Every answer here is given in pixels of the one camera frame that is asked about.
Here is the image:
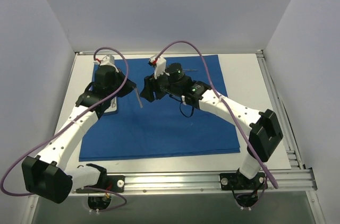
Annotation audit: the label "steel tweezers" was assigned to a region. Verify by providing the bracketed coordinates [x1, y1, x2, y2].
[183, 69, 198, 72]

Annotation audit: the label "stainless steel tray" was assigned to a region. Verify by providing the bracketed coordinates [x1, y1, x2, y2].
[104, 97, 118, 115]

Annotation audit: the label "aluminium front frame rail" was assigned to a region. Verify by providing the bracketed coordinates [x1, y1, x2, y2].
[69, 169, 317, 195]

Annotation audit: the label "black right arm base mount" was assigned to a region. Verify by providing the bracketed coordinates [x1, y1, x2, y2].
[219, 171, 268, 191]

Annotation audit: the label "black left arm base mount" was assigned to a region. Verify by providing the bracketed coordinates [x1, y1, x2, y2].
[92, 175, 125, 193]

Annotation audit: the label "blue surgical cloth wrap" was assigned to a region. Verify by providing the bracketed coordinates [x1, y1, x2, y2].
[79, 54, 241, 162]

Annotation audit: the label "aluminium right frame rail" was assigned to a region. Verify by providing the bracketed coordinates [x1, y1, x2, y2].
[256, 50, 305, 169]

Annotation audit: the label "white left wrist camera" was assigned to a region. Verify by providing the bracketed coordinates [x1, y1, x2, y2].
[93, 55, 115, 66]

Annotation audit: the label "aluminium back frame rail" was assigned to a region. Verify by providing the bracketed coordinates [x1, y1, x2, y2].
[75, 49, 264, 56]

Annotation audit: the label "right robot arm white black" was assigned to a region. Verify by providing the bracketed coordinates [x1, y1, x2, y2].
[140, 58, 283, 188]

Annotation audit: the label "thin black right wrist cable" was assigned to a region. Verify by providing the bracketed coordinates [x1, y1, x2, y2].
[169, 93, 196, 118]

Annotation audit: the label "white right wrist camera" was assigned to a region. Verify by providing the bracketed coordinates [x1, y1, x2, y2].
[149, 55, 166, 79]

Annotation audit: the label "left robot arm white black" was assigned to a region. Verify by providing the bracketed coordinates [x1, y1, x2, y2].
[21, 64, 136, 203]

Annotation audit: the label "aluminium frame rail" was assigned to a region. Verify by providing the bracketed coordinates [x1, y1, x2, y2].
[69, 169, 317, 195]
[75, 49, 264, 56]
[256, 50, 305, 169]

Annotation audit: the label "steel scalpel handle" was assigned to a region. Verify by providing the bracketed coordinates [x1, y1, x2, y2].
[134, 88, 143, 108]

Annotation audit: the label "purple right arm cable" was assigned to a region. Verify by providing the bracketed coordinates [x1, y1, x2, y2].
[154, 40, 279, 189]

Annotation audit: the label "steel ring-handled forceps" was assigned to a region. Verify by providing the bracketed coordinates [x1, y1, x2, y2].
[111, 98, 116, 109]

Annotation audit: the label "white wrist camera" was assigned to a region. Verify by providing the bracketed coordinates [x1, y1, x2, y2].
[149, 55, 166, 79]
[93, 55, 115, 66]

